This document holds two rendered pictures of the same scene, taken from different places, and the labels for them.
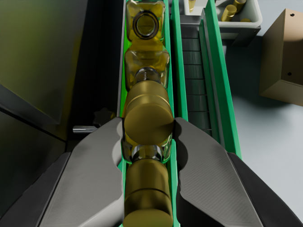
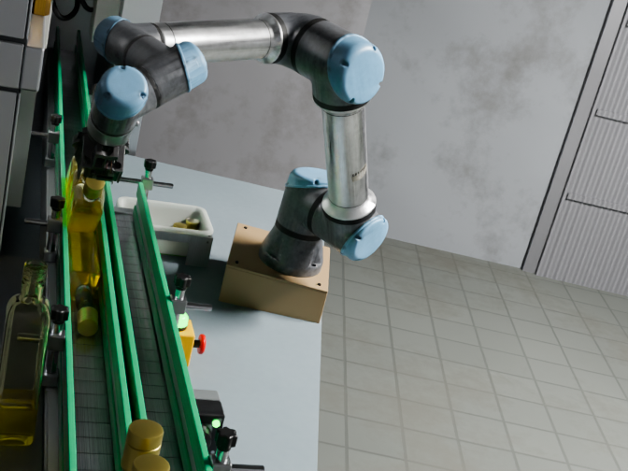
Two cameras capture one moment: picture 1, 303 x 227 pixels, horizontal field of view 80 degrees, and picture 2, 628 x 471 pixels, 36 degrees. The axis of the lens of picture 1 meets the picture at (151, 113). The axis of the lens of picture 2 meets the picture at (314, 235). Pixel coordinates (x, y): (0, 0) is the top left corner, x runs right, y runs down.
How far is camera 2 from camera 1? 176 cm
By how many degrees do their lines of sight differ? 50
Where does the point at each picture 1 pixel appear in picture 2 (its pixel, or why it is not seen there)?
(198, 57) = (131, 231)
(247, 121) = (201, 316)
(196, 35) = (130, 220)
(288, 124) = (253, 322)
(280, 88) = (235, 281)
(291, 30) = (242, 236)
